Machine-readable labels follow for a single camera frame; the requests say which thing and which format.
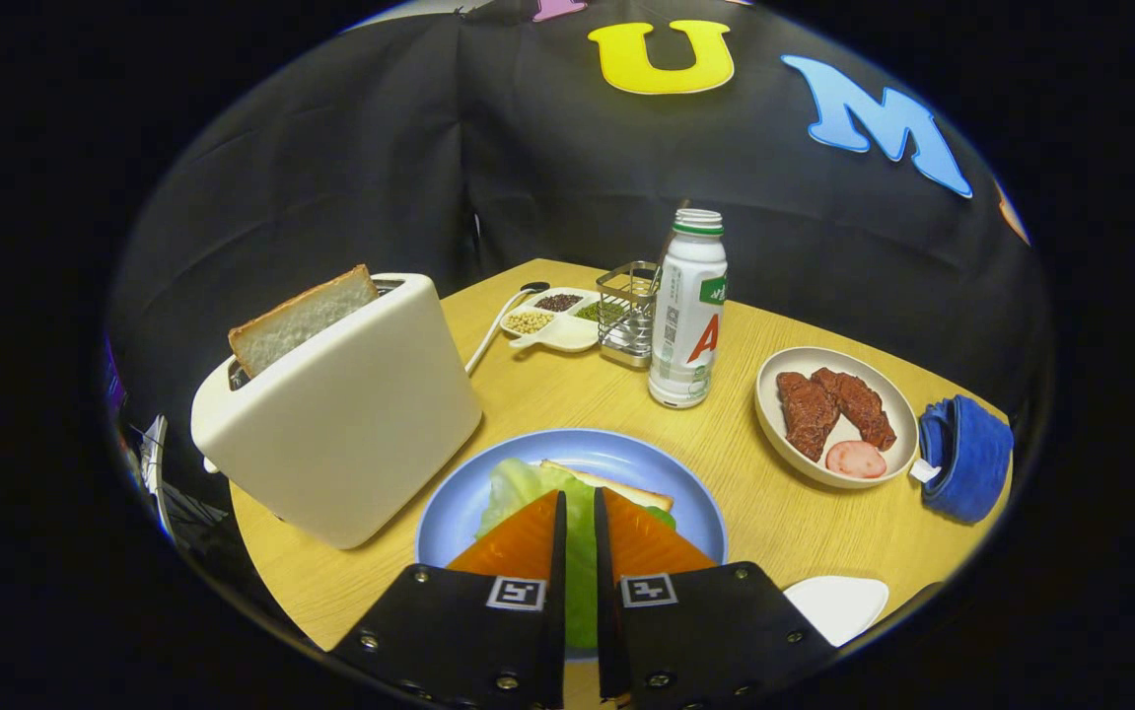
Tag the blue folded towel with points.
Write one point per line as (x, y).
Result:
(971, 459)

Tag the blue plate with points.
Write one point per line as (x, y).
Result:
(463, 498)

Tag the white divided bean dish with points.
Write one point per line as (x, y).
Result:
(567, 333)

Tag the white milk bottle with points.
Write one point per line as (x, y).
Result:
(687, 325)

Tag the white flat plate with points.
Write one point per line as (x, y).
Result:
(838, 606)

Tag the black backdrop cloth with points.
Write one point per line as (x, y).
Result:
(330, 177)

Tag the pink ham slice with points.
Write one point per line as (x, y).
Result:
(856, 460)

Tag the brown meat piece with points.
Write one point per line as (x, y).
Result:
(806, 414)
(863, 406)

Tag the white toaster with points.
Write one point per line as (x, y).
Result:
(350, 434)

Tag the plain toast bread slice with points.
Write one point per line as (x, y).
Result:
(301, 320)

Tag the green lettuce leaf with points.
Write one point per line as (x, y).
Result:
(581, 552)

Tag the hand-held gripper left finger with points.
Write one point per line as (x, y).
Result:
(459, 631)

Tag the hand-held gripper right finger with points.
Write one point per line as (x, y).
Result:
(695, 631)

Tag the beige plate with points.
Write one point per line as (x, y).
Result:
(883, 380)

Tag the bread slice under ham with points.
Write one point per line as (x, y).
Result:
(626, 490)

